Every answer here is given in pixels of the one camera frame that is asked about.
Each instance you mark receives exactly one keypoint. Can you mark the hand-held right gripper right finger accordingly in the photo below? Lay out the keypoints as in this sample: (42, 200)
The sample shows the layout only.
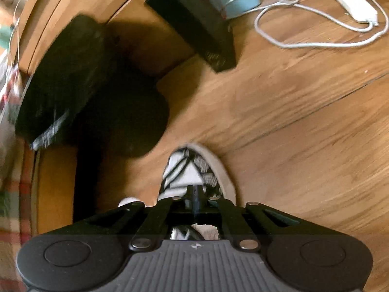
(199, 203)

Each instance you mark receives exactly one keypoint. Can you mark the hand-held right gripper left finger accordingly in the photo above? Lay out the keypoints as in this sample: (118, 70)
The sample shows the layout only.
(190, 203)

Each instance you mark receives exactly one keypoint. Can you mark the black shoelace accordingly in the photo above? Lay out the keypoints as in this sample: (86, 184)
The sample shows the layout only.
(170, 182)

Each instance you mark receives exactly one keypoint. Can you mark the white and black sneaker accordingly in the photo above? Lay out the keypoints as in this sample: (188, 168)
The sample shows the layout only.
(221, 173)

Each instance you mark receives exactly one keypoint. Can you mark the black trash bin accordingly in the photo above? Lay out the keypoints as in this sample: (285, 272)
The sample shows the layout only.
(67, 76)

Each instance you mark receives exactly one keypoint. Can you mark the plaid blanket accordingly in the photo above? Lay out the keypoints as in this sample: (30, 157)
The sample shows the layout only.
(12, 206)

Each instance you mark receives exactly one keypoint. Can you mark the white power strip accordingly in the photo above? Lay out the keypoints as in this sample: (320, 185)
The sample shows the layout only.
(352, 0)

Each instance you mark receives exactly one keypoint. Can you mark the wooden bed frame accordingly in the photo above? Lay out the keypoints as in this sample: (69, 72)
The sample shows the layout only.
(54, 188)

